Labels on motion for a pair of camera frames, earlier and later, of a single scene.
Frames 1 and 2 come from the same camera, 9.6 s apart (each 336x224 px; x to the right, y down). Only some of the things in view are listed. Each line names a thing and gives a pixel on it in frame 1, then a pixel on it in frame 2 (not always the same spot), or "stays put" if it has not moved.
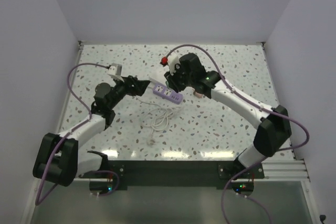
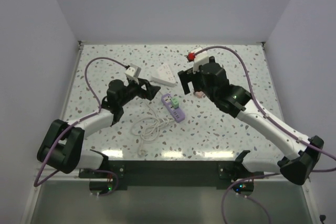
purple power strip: (164, 92) -> (177, 113)
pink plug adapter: (200, 95) stays put
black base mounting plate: (183, 175) stays put
